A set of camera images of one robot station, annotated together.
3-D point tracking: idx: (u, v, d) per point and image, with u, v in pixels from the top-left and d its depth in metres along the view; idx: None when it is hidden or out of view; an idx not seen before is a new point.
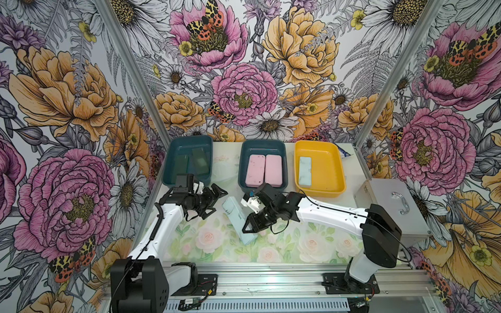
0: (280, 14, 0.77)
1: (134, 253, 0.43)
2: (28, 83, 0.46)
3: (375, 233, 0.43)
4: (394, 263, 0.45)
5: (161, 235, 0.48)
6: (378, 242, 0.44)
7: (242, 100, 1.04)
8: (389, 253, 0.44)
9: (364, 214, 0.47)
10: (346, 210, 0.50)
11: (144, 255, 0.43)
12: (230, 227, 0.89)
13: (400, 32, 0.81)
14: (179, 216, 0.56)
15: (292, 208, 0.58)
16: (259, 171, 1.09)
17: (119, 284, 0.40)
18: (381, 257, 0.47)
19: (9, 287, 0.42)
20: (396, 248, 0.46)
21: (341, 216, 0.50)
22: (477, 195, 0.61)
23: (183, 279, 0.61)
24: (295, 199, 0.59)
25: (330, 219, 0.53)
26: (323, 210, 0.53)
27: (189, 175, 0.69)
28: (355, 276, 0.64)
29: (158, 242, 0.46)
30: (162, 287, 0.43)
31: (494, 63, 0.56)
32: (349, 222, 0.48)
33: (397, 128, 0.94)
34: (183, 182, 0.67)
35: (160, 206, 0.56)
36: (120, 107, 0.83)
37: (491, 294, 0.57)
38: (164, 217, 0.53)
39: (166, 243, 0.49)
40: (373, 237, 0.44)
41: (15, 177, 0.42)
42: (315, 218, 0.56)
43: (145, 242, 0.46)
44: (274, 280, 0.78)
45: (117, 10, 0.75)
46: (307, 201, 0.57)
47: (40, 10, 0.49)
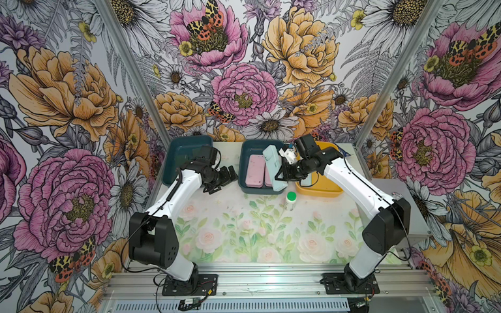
0: (280, 14, 0.77)
1: (151, 210, 0.47)
2: (28, 83, 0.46)
3: (389, 220, 0.44)
4: (385, 250, 0.48)
5: (177, 198, 0.51)
6: (386, 227, 0.45)
7: (242, 100, 1.04)
8: (385, 241, 0.46)
9: (391, 201, 0.47)
10: (374, 190, 0.49)
11: (160, 213, 0.46)
12: (230, 227, 0.89)
13: (400, 32, 0.81)
14: (195, 184, 0.58)
15: (322, 158, 0.58)
16: (259, 171, 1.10)
17: (134, 234, 0.45)
18: (377, 240, 0.48)
19: (9, 287, 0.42)
20: (397, 240, 0.49)
21: (366, 192, 0.49)
22: (477, 195, 0.61)
23: (184, 272, 0.62)
24: (330, 154, 0.58)
25: (354, 188, 0.52)
26: (351, 178, 0.53)
27: (212, 149, 0.70)
28: (353, 268, 0.65)
29: (173, 204, 0.49)
30: (172, 244, 0.47)
31: (494, 63, 0.56)
32: (370, 199, 0.48)
33: (397, 128, 0.94)
34: (206, 153, 0.69)
35: (181, 171, 0.59)
36: (121, 107, 0.83)
37: (491, 294, 0.57)
38: (183, 182, 0.55)
39: (181, 207, 0.52)
40: (385, 222, 0.44)
41: (15, 177, 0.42)
42: (342, 181, 0.55)
43: (163, 200, 0.49)
44: (274, 280, 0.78)
45: (117, 10, 0.75)
46: (342, 165, 0.55)
47: (40, 10, 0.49)
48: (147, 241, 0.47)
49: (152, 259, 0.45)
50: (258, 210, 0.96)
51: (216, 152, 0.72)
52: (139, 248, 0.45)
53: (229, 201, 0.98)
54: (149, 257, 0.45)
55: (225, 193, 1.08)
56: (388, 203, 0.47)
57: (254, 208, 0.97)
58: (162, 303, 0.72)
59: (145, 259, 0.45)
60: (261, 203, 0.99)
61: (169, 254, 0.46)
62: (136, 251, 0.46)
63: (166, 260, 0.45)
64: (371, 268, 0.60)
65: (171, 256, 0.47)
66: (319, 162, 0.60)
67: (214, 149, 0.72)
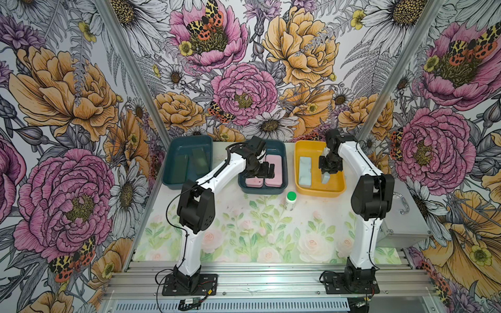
0: (280, 14, 0.77)
1: (200, 180, 0.56)
2: (27, 83, 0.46)
3: (369, 183, 0.56)
4: (363, 212, 0.59)
5: (222, 177, 0.58)
6: (364, 189, 0.56)
7: (242, 100, 1.04)
8: (364, 203, 0.58)
9: (378, 173, 0.58)
10: (368, 163, 0.61)
11: (205, 185, 0.55)
12: (229, 227, 0.89)
13: (400, 32, 0.81)
14: (239, 167, 0.65)
15: (339, 139, 0.72)
16: None
17: (184, 195, 0.55)
18: (359, 203, 0.59)
19: (9, 287, 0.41)
20: (376, 208, 0.58)
21: (360, 163, 0.62)
22: (477, 195, 0.61)
23: (192, 266, 0.64)
24: (347, 138, 0.72)
25: (353, 160, 0.65)
26: (355, 153, 0.65)
27: (261, 141, 0.76)
28: (353, 261, 0.67)
29: (217, 180, 0.57)
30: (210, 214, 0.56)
31: (495, 63, 0.56)
32: (362, 169, 0.60)
33: (397, 128, 0.94)
34: (255, 143, 0.75)
35: (231, 154, 0.66)
36: (121, 107, 0.83)
37: (491, 294, 0.57)
38: (229, 163, 0.62)
39: (223, 184, 0.60)
40: (365, 182, 0.56)
41: (14, 177, 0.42)
42: (347, 156, 0.69)
43: (211, 175, 0.58)
44: (274, 280, 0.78)
45: (117, 10, 0.75)
46: (353, 145, 0.69)
47: (40, 10, 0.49)
48: (192, 205, 0.56)
49: (192, 221, 0.55)
50: (258, 210, 0.96)
51: (263, 144, 0.78)
52: (184, 209, 0.56)
53: (229, 200, 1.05)
54: (188, 219, 0.55)
55: (225, 193, 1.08)
56: (376, 173, 0.58)
57: (254, 208, 0.97)
58: (162, 303, 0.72)
59: (186, 218, 0.56)
60: (261, 204, 0.99)
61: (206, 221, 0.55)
62: (182, 210, 0.56)
63: (203, 225, 0.54)
64: (364, 253, 0.64)
65: (206, 223, 0.56)
66: (336, 143, 0.75)
67: (263, 143, 0.77)
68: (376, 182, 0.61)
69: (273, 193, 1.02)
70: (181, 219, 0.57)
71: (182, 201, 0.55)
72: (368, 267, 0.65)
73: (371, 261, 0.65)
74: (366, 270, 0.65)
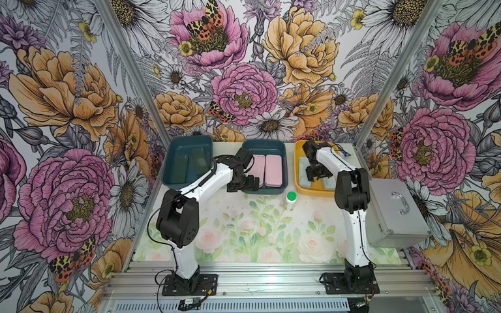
0: (280, 14, 0.77)
1: (184, 190, 0.52)
2: (27, 83, 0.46)
3: (346, 178, 0.62)
4: (346, 205, 0.64)
5: (207, 186, 0.55)
6: (344, 184, 0.62)
7: (242, 100, 1.04)
8: (346, 197, 0.63)
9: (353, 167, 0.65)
10: (343, 162, 0.68)
11: (189, 194, 0.51)
12: (230, 227, 0.89)
13: (400, 32, 0.81)
14: (226, 177, 0.62)
15: (315, 146, 0.81)
16: (259, 171, 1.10)
17: (165, 207, 0.50)
18: (341, 198, 0.65)
19: (9, 287, 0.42)
20: (357, 200, 0.64)
21: (336, 162, 0.69)
22: (477, 195, 0.61)
23: (188, 269, 0.63)
24: (322, 145, 0.80)
25: (329, 161, 0.74)
26: (330, 155, 0.73)
27: (248, 152, 0.76)
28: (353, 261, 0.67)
29: (202, 190, 0.53)
30: (192, 226, 0.50)
31: (494, 63, 0.56)
32: (339, 167, 0.67)
33: (397, 128, 0.94)
34: (242, 154, 0.74)
35: (217, 164, 0.63)
36: (121, 107, 0.83)
37: (491, 294, 0.57)
38: (216, 173, 0.59)
39: (208, 194, 0.56)
40: (343, 178, 0.62)
41: (14, 177, 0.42)
42: (323, 158, 0.78)
43: (195, 184, 0.54)
44: (274, 280, 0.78)
45: (117, 10, 0.75)
46: (327, 149, 0.77)
47: (40, 10, 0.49)
48: (173, 218, 0.51)
49: (173, 235, 0.50)
50: (258, 210, 0.96)
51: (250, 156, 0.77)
52: (165, 222, 0.51)
53: (229, 201, 0.98)
54: (169, 233, 0.50)
55: (225, 193, 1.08)
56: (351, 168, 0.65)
57: (254, 208, 0.97)
58: (162, 303, 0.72)
59: (167, 233, 0.50)
60: (261, 204, 0.99)
61: (188, 235, 0.50)
62: (162, 223, 0.51)
63: (185, 238, 0.49)
64: (358, 248, 0.66)
65: (189, 237, 0.51)
66: (314, 150, 0.83)
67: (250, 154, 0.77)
68: (354, 178, 0.67)
69: (273, 193, 1.02)
70: (162, 234, 0.52)
71: (163, 214, 0.50)
72: (365, 265, 0.66)
73: (366, 257, 0.66)
74: (364, 268, 0.66)
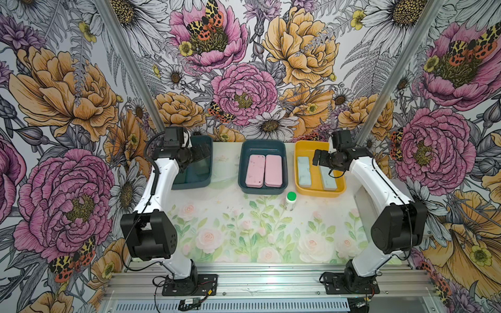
0: (280, 14, 0.77)
1: (139, 208, 0.46)
2: (28, 83, 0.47)
3: (397, 216, 0.45)
4: (388, 248, 0.48)
5: (160, 189, 0.50)
6: (391, 222, 0.46)
7: (242, 100, 1.04)
8: (390, 238, 0.47)
9: (406, 201, 0.47)
10: (392, 189, 0.50)
11: (149, 209, 0.46)
12: (230, 227, 0.89)
13: (400, 32, 0.81)
14: (173, 169, 0.57)
15: (350, 154, 0.61)
16: (259, 171, 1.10)
17: (130, 235, 0.44)
18: (383, 237, 0.49)
19: (9, 287, 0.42)
20: (404, 241, 0.48)
21: (383, 188, 0.51)
22: (477, 195, 0.61)
23: (183, 269, 0.62)
24: (360, 152, 0.61)
25: (372, 183, 0.54)
26: (372, 174, 0.54)
27: (178, 128, 0.66)
28: (355, 265, 0.66)
29: (159, 195, 0.49)
30: (171, 232, 0.48)
31: (494, 63, 0.56)
32: (385, 196, 0.49)
33: (397, 128, 0.94)
34: (173, 134, 0.65)
35: (156, 162, 0.56)
36: (121, 107, 0.83)
37: (491, 294, 0.57)
38: (161, 171, 0.53)
39: (167, 195, 0.52)
40: (392, 216, 0.45)
41: (15, 177, 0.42)
42: (363, 176, 0.58)
43: (147, 197, 0.48)
44: (274, 280, 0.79)
45: (117, 10, 0.75)
46: (368, 162, 0.57)
47: (40, 10, 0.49)
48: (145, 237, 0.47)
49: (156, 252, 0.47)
50: (258, 210, 0.96)
51: (182, 130, 0.68)
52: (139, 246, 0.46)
53: (229, 200, 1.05)
54: (152, 252, 0.47)
55: (225, 193, 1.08)
56: (402, 201, 0.47)
57: (254, 208, 0.97)
58: (162, 303, 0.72)
59: (149, 253, 0.47)
60: (261, 204, 0.99)
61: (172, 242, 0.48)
62: (137, 250, 0.46)
63: (171, 248, 0.47)
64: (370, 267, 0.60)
65: (173, 243, 0.49)
66: (347, 158, 0.63)
67: (181, 128, 0.67)
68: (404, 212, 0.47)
69: (273, 194, 1.02)
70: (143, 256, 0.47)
71: (131, 241, 0.45)
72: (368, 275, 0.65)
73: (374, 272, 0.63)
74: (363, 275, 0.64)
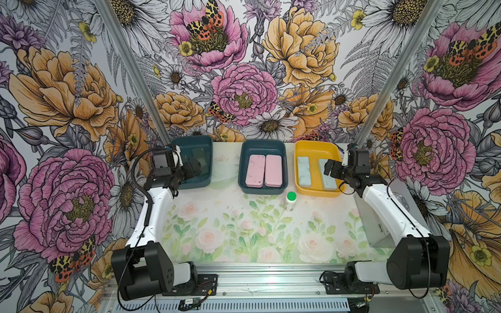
0: (280, 14, 0.77)
1: (132, 242, 0.43)
2: (28, 83, 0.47)
3: (416, 250, 0.41)
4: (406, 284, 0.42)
5: (154, 220, 0.47)
6: (409, 257, 0.41)
7: (242, 100, 1.04)
8: (408, 274, 0.42)
9: (425, 234, 0.43)
10: (409, 220, 0.46)
11: (143, 241, 0.43)
12: (230, 227, 0.89)
13: (400, 32, 0.81)
14: (167, 197, 0.55)
15: (364, 180, 0.58)
16: (259, 171, 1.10)
17: (123, 274, 0.40)
18: (400, 272, 0.44)
19: (9, 287, 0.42)
20: (423, 278, 0.42)
21: (398, 218, 0.47)
22: (477, 195, 0.61)
23: (184, 275, 0.62)
24: (373, 179, 0.58)
25: (387, 212, 0.50)
26: (387, 202, 0.51)
27: (167, 153, 0.63)
28: (357, 268, 0.65)
29: (153, 227, 0.46)
30: (167, 267, 0.44)
31: (494, 63, 0.56)
32: (402, 227, 0.45)
33: (397, 128, 0.94)
34: (163, 161, 0.62)
35: (151, 192, 0.54)
36: (121, 107, 0.83)
37: (491, 294, 0.57)
38: (154, 201, 0.51)
39: (160, 225, 0.48)
40: (410, 249, 0.41)
41: (15, 177, 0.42)
42: (378, 204, 0.54)
43: (140, 228, 0.45)
44: (274, 280, 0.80)
45: (117, 10, 0.75)
46: (383, 190, 0.55)
47: (40, 10, 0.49)
48: (139, 275, 0.43)
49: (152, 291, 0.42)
50: (258, 210, 0.96)
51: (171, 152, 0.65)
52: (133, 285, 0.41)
53: (229, 200, 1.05)
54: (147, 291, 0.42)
55: (225, 193, 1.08)
56: (421, 234, 0.43)
57: (254, 208, 0.97)
58: (162, 303, 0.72)
59: (143, 293, 0.42)
60: (261, 204, 0.99)
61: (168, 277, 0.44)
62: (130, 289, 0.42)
63: (167, 283, 0.43)
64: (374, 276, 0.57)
65: (170, 278, 0.45)
66: (359, 184, 0.61)
67: (169, 152, 0.65)
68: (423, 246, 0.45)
69: (273, 193, 1.02)
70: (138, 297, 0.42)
71: (124, 280, 0.41)
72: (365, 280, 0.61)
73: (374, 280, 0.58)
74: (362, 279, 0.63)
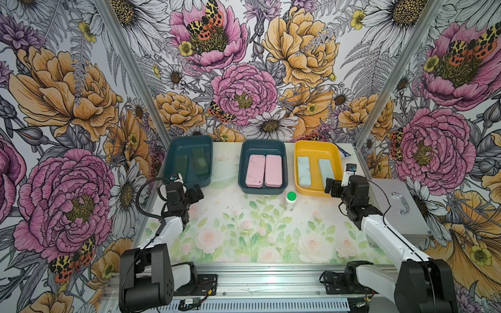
0: (280, 14, 0.77)
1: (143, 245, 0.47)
2: (28, 83, 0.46)
3: (418, 272, 0.41)
4: None
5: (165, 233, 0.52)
6: (412, 280, 0.41)
7: (242, 100, 1.04)
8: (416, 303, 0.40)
9: (425, 257, 0.43)
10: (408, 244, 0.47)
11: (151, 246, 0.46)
12: (230, 227, 0.89)
13: (400, 32, 0.81)
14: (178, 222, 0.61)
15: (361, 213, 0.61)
16: (259, 171, 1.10)
17: (128, 272, 0.42)
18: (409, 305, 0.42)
19: (10, 287, 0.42)
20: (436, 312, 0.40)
21: (397, 244, 0.48)
22: (477, 195, 0.61)
23: (184, 278, 0.62)
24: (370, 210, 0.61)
25: (386, 240, 0.52)
26: (385, 230, 0.53)
27: (177, 188, 0.69)
28: (358, 272, 0.65)
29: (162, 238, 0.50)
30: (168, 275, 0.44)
31: (494, 63, 0.56)
32: (401, 252, 0.46)
33: (397, 128, 0.94)
34: (174, 196, 0.69)
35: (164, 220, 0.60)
36: (121, 107, 0.83)
37: (491, 294, 0.57)
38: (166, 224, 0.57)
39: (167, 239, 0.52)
40: (411, 272, 0.41)
41: (15, 177, 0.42)
42: (376, 234, 0.56)
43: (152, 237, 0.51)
44: (274, 280, 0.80)
45: (117, 10, 0.75)
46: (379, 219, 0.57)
47: (40, 10, 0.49)
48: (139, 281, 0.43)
49: (148, 299, 0.41)
50: (258, 210, 0.96)
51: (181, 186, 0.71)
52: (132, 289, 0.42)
53: (229, 201, 0.98)
54: (143, 298, 0.41)
55: (225, 193, 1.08)
56: (421, 258, 0.43)
57: (254, 208, 0.97)
58: None
59: (139, 302, 0.41)
60: (261, 204, 0.99)
61: (167, 286, 0.43)
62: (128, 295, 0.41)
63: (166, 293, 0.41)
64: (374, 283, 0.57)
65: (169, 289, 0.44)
66: (357, 216, 0.63)
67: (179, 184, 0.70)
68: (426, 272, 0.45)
69: (273, 193, 1.02)
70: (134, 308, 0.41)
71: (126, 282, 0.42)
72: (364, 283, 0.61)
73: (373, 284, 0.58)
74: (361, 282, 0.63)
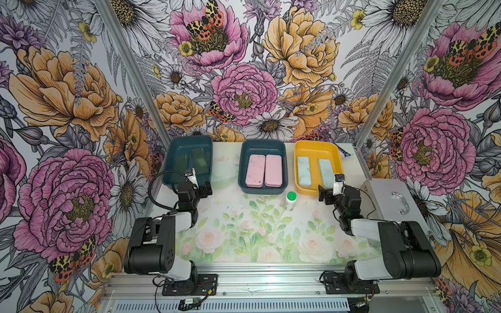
0: (280, 14, 0.77)
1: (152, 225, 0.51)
2: (27, 83, 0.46)
3: (391, 227, 0.48)
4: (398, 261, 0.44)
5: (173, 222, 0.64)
6: (388, 233, 0.47)
7: (242, 100, 1.04)
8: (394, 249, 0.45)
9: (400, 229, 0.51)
10: None
11: None
12: (230, 227, 0.89)
13: (400, 32, 0.81)
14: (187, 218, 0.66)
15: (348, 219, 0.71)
16: (259, 171, 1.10)
17: (138, 233, 0.47)
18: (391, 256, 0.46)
19: (9, 287, 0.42)
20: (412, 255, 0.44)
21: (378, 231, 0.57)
22: (477, 195, 0.61)
23: (183, 272, 0.62)
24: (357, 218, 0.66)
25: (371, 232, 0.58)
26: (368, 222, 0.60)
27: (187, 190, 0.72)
28: (358, 267, 0.65)
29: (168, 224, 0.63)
30: (171, 245, 0.47)
31: (494, 63, 0.56)
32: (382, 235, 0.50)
33: (397, 128, 0.94)
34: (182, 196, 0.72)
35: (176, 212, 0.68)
36: (121, 107, 0.83)
37: (491, 294, 0.57)
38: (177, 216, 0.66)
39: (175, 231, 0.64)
40: (386, 227, 0.48)
41: (14, 177, 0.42)
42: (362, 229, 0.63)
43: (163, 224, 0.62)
44: (274, 280, 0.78)
45: (117, 10, 0.75)
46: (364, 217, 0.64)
47: (40, 10, 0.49)
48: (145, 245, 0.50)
49: (149, 259, 0.44)
50: (258, 210, 0.96)
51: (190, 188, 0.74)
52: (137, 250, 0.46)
53: (229, 201, 0.98)
54: (145, 257, 0.44)
55: (225, 193, 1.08)
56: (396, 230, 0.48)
57: (254, 208, 0.97)
58: (162, 303, 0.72)
59: (141, 261, 0.44)
60: (261, 204, 0.99)
61: (167, 252, 0.45)
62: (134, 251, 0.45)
63: (166, 259, 0.44)
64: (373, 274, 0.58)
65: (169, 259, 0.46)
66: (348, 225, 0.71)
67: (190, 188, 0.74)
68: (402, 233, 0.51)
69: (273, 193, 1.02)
70: (134, 270, 0.44)
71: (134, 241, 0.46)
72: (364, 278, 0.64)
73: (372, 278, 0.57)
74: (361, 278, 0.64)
